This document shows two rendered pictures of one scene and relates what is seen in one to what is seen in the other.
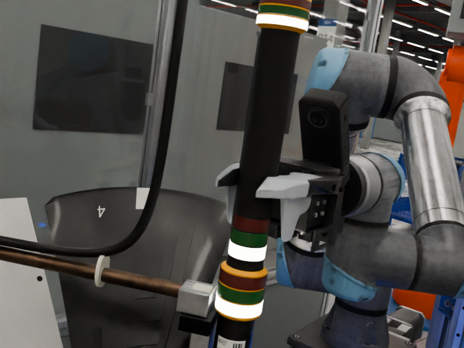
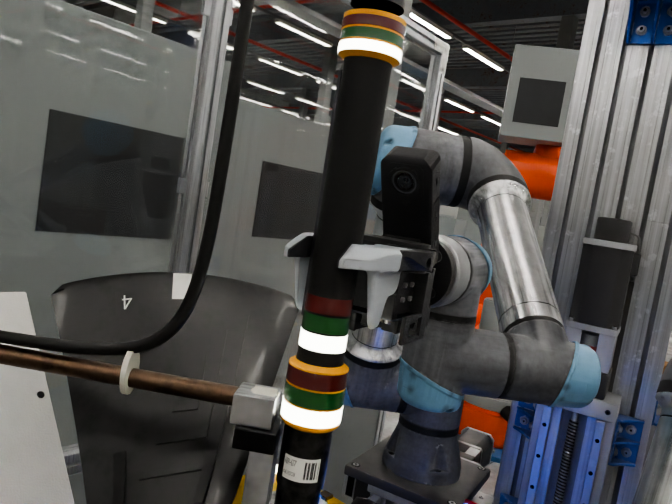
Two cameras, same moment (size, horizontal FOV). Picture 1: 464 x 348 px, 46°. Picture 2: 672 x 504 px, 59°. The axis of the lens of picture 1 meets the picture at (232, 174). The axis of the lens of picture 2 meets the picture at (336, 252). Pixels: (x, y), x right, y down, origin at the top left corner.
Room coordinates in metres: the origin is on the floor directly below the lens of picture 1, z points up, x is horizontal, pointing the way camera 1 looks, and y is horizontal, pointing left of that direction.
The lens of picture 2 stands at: (0.06, 0.02, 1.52)
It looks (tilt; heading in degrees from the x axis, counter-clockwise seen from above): 5 degrees down; 354
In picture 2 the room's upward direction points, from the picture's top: 9 degrees clockwise
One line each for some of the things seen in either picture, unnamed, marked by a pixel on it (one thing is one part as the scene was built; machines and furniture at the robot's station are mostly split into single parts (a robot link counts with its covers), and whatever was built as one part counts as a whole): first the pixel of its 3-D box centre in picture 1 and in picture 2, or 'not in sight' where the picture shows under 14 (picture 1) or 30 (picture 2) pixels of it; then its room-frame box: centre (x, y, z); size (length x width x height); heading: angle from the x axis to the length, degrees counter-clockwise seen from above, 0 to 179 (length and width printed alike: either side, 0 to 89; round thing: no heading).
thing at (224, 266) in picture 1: (241, 288); (314, 391); (0.47, -0.02, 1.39); 0.04 x 0.04 x 0.05
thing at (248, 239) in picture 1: (249, 235); (326, 320); (0.47, -0.02, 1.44); 0.03 x 0.03 x 0.01
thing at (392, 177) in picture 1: (366, 184); (449, 272); (0.71, -0.18, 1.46); 0.11 x 0.08 x 0.09; 146
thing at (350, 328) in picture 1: (358, 320); (425, 442); (1.15, -0.33, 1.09); 0.15 x 0.15 x 0.10
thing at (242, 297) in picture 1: (241, 288); (314, 391); (0.47, -0.02, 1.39); 0.04 x 0.04 x 0.01
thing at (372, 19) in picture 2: (284, 3); (373, 29); (0.47, -0.02, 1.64); 0.04 x 0.04 x 0.01
